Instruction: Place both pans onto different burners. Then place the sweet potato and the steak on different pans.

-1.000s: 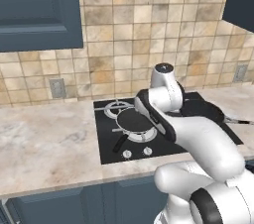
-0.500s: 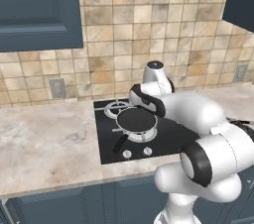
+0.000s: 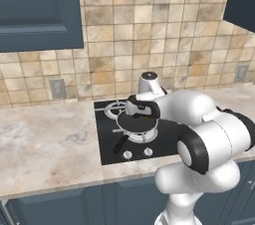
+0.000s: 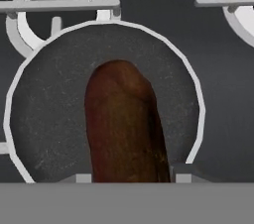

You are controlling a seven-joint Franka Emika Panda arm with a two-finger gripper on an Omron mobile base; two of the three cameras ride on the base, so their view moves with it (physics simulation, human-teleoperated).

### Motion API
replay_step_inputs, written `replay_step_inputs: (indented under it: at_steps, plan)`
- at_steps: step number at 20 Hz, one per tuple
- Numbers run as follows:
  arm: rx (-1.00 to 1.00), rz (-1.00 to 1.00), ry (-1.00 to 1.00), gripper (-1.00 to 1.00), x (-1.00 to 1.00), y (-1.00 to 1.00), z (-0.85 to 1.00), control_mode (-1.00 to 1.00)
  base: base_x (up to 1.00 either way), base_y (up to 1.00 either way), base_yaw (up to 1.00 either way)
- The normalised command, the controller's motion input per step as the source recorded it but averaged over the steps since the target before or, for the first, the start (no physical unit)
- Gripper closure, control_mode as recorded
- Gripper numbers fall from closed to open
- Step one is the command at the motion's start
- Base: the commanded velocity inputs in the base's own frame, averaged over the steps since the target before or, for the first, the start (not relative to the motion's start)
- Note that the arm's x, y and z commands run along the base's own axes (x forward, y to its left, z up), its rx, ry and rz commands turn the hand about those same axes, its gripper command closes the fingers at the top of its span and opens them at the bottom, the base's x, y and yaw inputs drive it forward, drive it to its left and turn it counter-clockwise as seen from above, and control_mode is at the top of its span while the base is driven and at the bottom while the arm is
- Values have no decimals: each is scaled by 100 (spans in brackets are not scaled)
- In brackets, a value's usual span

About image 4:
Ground white ring burner with grate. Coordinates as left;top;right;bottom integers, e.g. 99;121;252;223
193;0;254;50
0;0;122;59

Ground dark grey hob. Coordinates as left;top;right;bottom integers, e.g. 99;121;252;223
0;0;254;183

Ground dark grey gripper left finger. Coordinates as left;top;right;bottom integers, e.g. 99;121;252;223
59;173;93;183

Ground brown sweet potato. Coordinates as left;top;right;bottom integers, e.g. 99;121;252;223
83;58;173;183

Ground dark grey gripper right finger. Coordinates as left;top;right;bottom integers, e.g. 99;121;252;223
169;162;213;183

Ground dark pan with white rim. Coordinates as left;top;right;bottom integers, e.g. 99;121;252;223
2;19;207;183

